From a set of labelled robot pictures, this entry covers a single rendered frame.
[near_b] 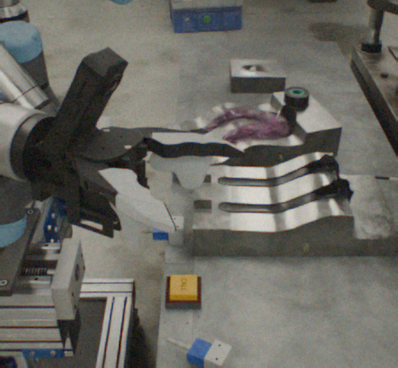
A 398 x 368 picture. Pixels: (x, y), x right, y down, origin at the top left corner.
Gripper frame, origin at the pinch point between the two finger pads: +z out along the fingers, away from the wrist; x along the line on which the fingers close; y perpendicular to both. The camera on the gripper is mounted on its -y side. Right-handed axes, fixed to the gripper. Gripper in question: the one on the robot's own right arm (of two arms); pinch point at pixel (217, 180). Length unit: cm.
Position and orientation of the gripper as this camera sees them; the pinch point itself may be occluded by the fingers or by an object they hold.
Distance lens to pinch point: 46.7
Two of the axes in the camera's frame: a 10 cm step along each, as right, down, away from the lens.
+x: -4.2, 4.2, -8.0
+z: 9.0, 2.5, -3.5
